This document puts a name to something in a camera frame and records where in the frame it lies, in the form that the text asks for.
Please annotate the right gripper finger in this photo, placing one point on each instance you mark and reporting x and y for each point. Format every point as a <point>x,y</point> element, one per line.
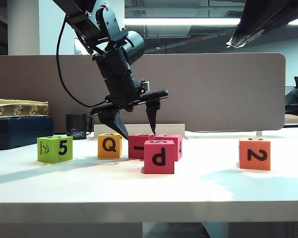
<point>275,21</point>
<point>258,12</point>

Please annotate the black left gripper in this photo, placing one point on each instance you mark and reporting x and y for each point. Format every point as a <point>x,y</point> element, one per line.
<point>119,81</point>

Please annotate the pink foam block letter B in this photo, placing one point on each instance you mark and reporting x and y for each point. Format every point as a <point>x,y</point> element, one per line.
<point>135,154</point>

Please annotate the yellow foam letter block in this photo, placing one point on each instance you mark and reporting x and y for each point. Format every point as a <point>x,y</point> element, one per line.
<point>115,153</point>

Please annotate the pink foam block letter C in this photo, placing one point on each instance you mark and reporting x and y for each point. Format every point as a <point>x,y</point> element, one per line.
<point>178,148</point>

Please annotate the orange foam letter block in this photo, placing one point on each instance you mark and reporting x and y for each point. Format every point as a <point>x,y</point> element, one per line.
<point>254,166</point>

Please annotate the pink foam block letter S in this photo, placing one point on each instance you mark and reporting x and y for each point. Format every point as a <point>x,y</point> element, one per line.
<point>149,168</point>

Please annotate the green foam letter block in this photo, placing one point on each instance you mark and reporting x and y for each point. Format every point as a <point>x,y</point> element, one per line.
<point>49,153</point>

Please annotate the black mug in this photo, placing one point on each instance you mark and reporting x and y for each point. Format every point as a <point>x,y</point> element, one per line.
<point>75,126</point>

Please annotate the red led sign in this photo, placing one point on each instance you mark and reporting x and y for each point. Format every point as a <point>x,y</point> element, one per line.
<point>193,41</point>

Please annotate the round ceiling spotlight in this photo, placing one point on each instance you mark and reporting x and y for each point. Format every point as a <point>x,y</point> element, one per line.
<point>158,46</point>

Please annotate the long ceiling light strip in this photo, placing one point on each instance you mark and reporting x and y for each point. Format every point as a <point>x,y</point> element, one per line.
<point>176,21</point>

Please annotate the brown desk divider panel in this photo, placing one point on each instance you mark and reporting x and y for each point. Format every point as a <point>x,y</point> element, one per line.
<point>213,91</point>

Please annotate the black chair armrest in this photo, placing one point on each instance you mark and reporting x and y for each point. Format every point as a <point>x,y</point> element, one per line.
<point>291,105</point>

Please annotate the white paper notice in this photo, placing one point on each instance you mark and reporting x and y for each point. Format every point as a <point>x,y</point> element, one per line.
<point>77,47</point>

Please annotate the colourful gold-edged tin box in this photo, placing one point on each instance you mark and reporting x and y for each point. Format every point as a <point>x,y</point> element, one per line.
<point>20,110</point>

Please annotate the navy blue plastic case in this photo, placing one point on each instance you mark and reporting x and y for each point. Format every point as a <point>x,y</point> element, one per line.
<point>20,134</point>

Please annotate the grey vent grille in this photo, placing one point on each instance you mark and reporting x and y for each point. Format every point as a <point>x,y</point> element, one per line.
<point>294,230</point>

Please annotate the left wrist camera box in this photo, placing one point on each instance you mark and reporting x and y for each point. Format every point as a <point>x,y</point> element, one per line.
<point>146,86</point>

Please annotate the white divider foot bracket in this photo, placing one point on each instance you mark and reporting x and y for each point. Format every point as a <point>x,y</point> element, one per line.
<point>259,133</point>

